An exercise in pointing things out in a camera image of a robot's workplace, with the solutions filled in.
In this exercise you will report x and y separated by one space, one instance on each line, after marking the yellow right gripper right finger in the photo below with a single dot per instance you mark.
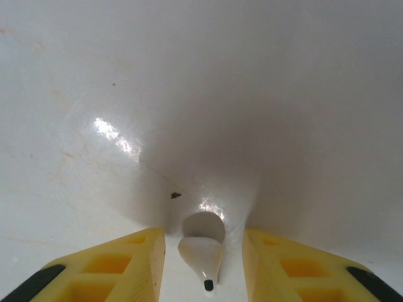
299 277

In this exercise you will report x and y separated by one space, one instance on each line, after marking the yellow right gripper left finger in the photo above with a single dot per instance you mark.
104 277

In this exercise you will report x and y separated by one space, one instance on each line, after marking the white earbud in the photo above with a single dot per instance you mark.
201 255

